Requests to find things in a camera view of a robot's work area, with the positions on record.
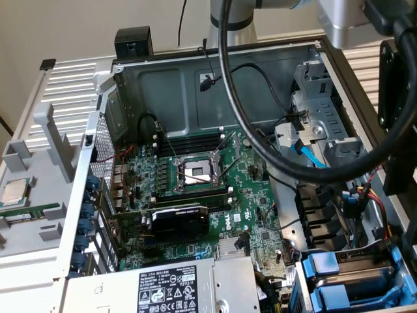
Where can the hard disk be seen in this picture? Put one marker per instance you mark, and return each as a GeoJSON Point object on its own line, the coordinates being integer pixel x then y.
{"type": "Point", "coordinates": [358, 278]}

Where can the lower blue drive caddy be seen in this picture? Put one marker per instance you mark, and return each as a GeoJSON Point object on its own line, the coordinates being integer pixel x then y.
{"type": "Point", "coordinates": [300, 290]}

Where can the black RAM slot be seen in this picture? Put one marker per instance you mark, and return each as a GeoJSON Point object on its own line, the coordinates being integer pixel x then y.
{"type": "Point", "coordinates": [182, 149]}
{"type": "Point", "coordinates": [182, 141]}
{"type": "Point", "coordinates": [218, 204]}
{"type": "Point", "coordinates": [192, 196]}

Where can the black box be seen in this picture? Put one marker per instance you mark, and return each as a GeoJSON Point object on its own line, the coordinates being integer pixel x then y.
{"type": "Point", "coordinates": [133, 39]}

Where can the blue disk carrier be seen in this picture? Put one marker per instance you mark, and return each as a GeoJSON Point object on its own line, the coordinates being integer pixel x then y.
{"type": "Point", "coordinates": [329, 295]}

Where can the silver locking lever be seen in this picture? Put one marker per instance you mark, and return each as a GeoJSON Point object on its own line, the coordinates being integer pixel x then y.
{"type": "Point", "coordinates": [229, 169]}

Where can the black fan shroud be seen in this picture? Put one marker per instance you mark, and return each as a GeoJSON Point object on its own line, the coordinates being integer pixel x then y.
{"type": "Point", "coordinates": [312, 212]}

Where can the small black block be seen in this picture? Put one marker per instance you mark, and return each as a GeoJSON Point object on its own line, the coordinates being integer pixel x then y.
{"type": "Point", "coordinates": [48, 64]}

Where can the silver CPU chip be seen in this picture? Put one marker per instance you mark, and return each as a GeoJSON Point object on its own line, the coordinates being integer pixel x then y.
{"type": "Point", "coordinates": [13, 192]}

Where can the blue slot clip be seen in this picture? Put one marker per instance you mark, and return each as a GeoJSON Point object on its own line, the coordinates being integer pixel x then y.
{"type": "Point", "coordinates": [93, 182]}
{"type": "Point", "coordinates": [78, 261]}
{"type": "Point", "coordinates": [88, 211]}
{"type": "Point", "coordinates": [89, 197]}
{"type": "Point", "coordinates": [85, 227]}
{"type": "Point", "coordinates": [81, 244]}

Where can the silver heatsink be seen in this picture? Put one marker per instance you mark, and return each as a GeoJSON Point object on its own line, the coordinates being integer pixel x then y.
{"type": "Point", "coordinates": [226, 250]}

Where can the grey power supply unit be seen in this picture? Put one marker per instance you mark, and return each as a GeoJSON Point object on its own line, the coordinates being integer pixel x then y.
{"type": "Point", "coordinates": [123, 293]}

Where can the open grey PC case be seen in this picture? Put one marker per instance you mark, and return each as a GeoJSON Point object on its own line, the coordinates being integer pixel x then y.
{"type": "Point", "coordinates": [146, 98]}

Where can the grey parts rack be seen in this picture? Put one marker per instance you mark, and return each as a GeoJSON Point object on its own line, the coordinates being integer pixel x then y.
{"type": "Point", "coordinates": [49, 202]}

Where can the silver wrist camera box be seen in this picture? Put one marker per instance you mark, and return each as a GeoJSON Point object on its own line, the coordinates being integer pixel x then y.
{"type": "Point", "coordinates": [342, 29]}

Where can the black graphics card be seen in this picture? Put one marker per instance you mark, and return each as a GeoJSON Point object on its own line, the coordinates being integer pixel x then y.
{"type": "Point", "coordinates": [182, 225]}

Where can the green RAM stick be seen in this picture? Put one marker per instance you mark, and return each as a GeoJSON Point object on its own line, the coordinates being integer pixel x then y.
{"type": "Point", "coordinates": [29, 212]}

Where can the silver socket cover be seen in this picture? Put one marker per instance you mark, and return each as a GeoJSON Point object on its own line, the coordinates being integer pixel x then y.
{"type": "Point", "coordinates": [217, 163]}

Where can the black expansion slot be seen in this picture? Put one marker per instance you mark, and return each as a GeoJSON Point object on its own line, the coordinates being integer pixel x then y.
{"type": "Point", "coordinates": [153, 253]}

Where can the green motherboard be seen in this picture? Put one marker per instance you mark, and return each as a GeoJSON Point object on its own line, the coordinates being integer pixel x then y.
{"type": "Point", "coordinates": [254, 182]}

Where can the CPU socket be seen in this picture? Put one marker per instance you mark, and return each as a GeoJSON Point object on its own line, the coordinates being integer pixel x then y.
{"type": "Point", "coordinates": [195, 171]}

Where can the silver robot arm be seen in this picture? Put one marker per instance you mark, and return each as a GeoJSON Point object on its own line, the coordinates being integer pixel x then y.
{"type": "Point", "coordinates": [244, 36]}

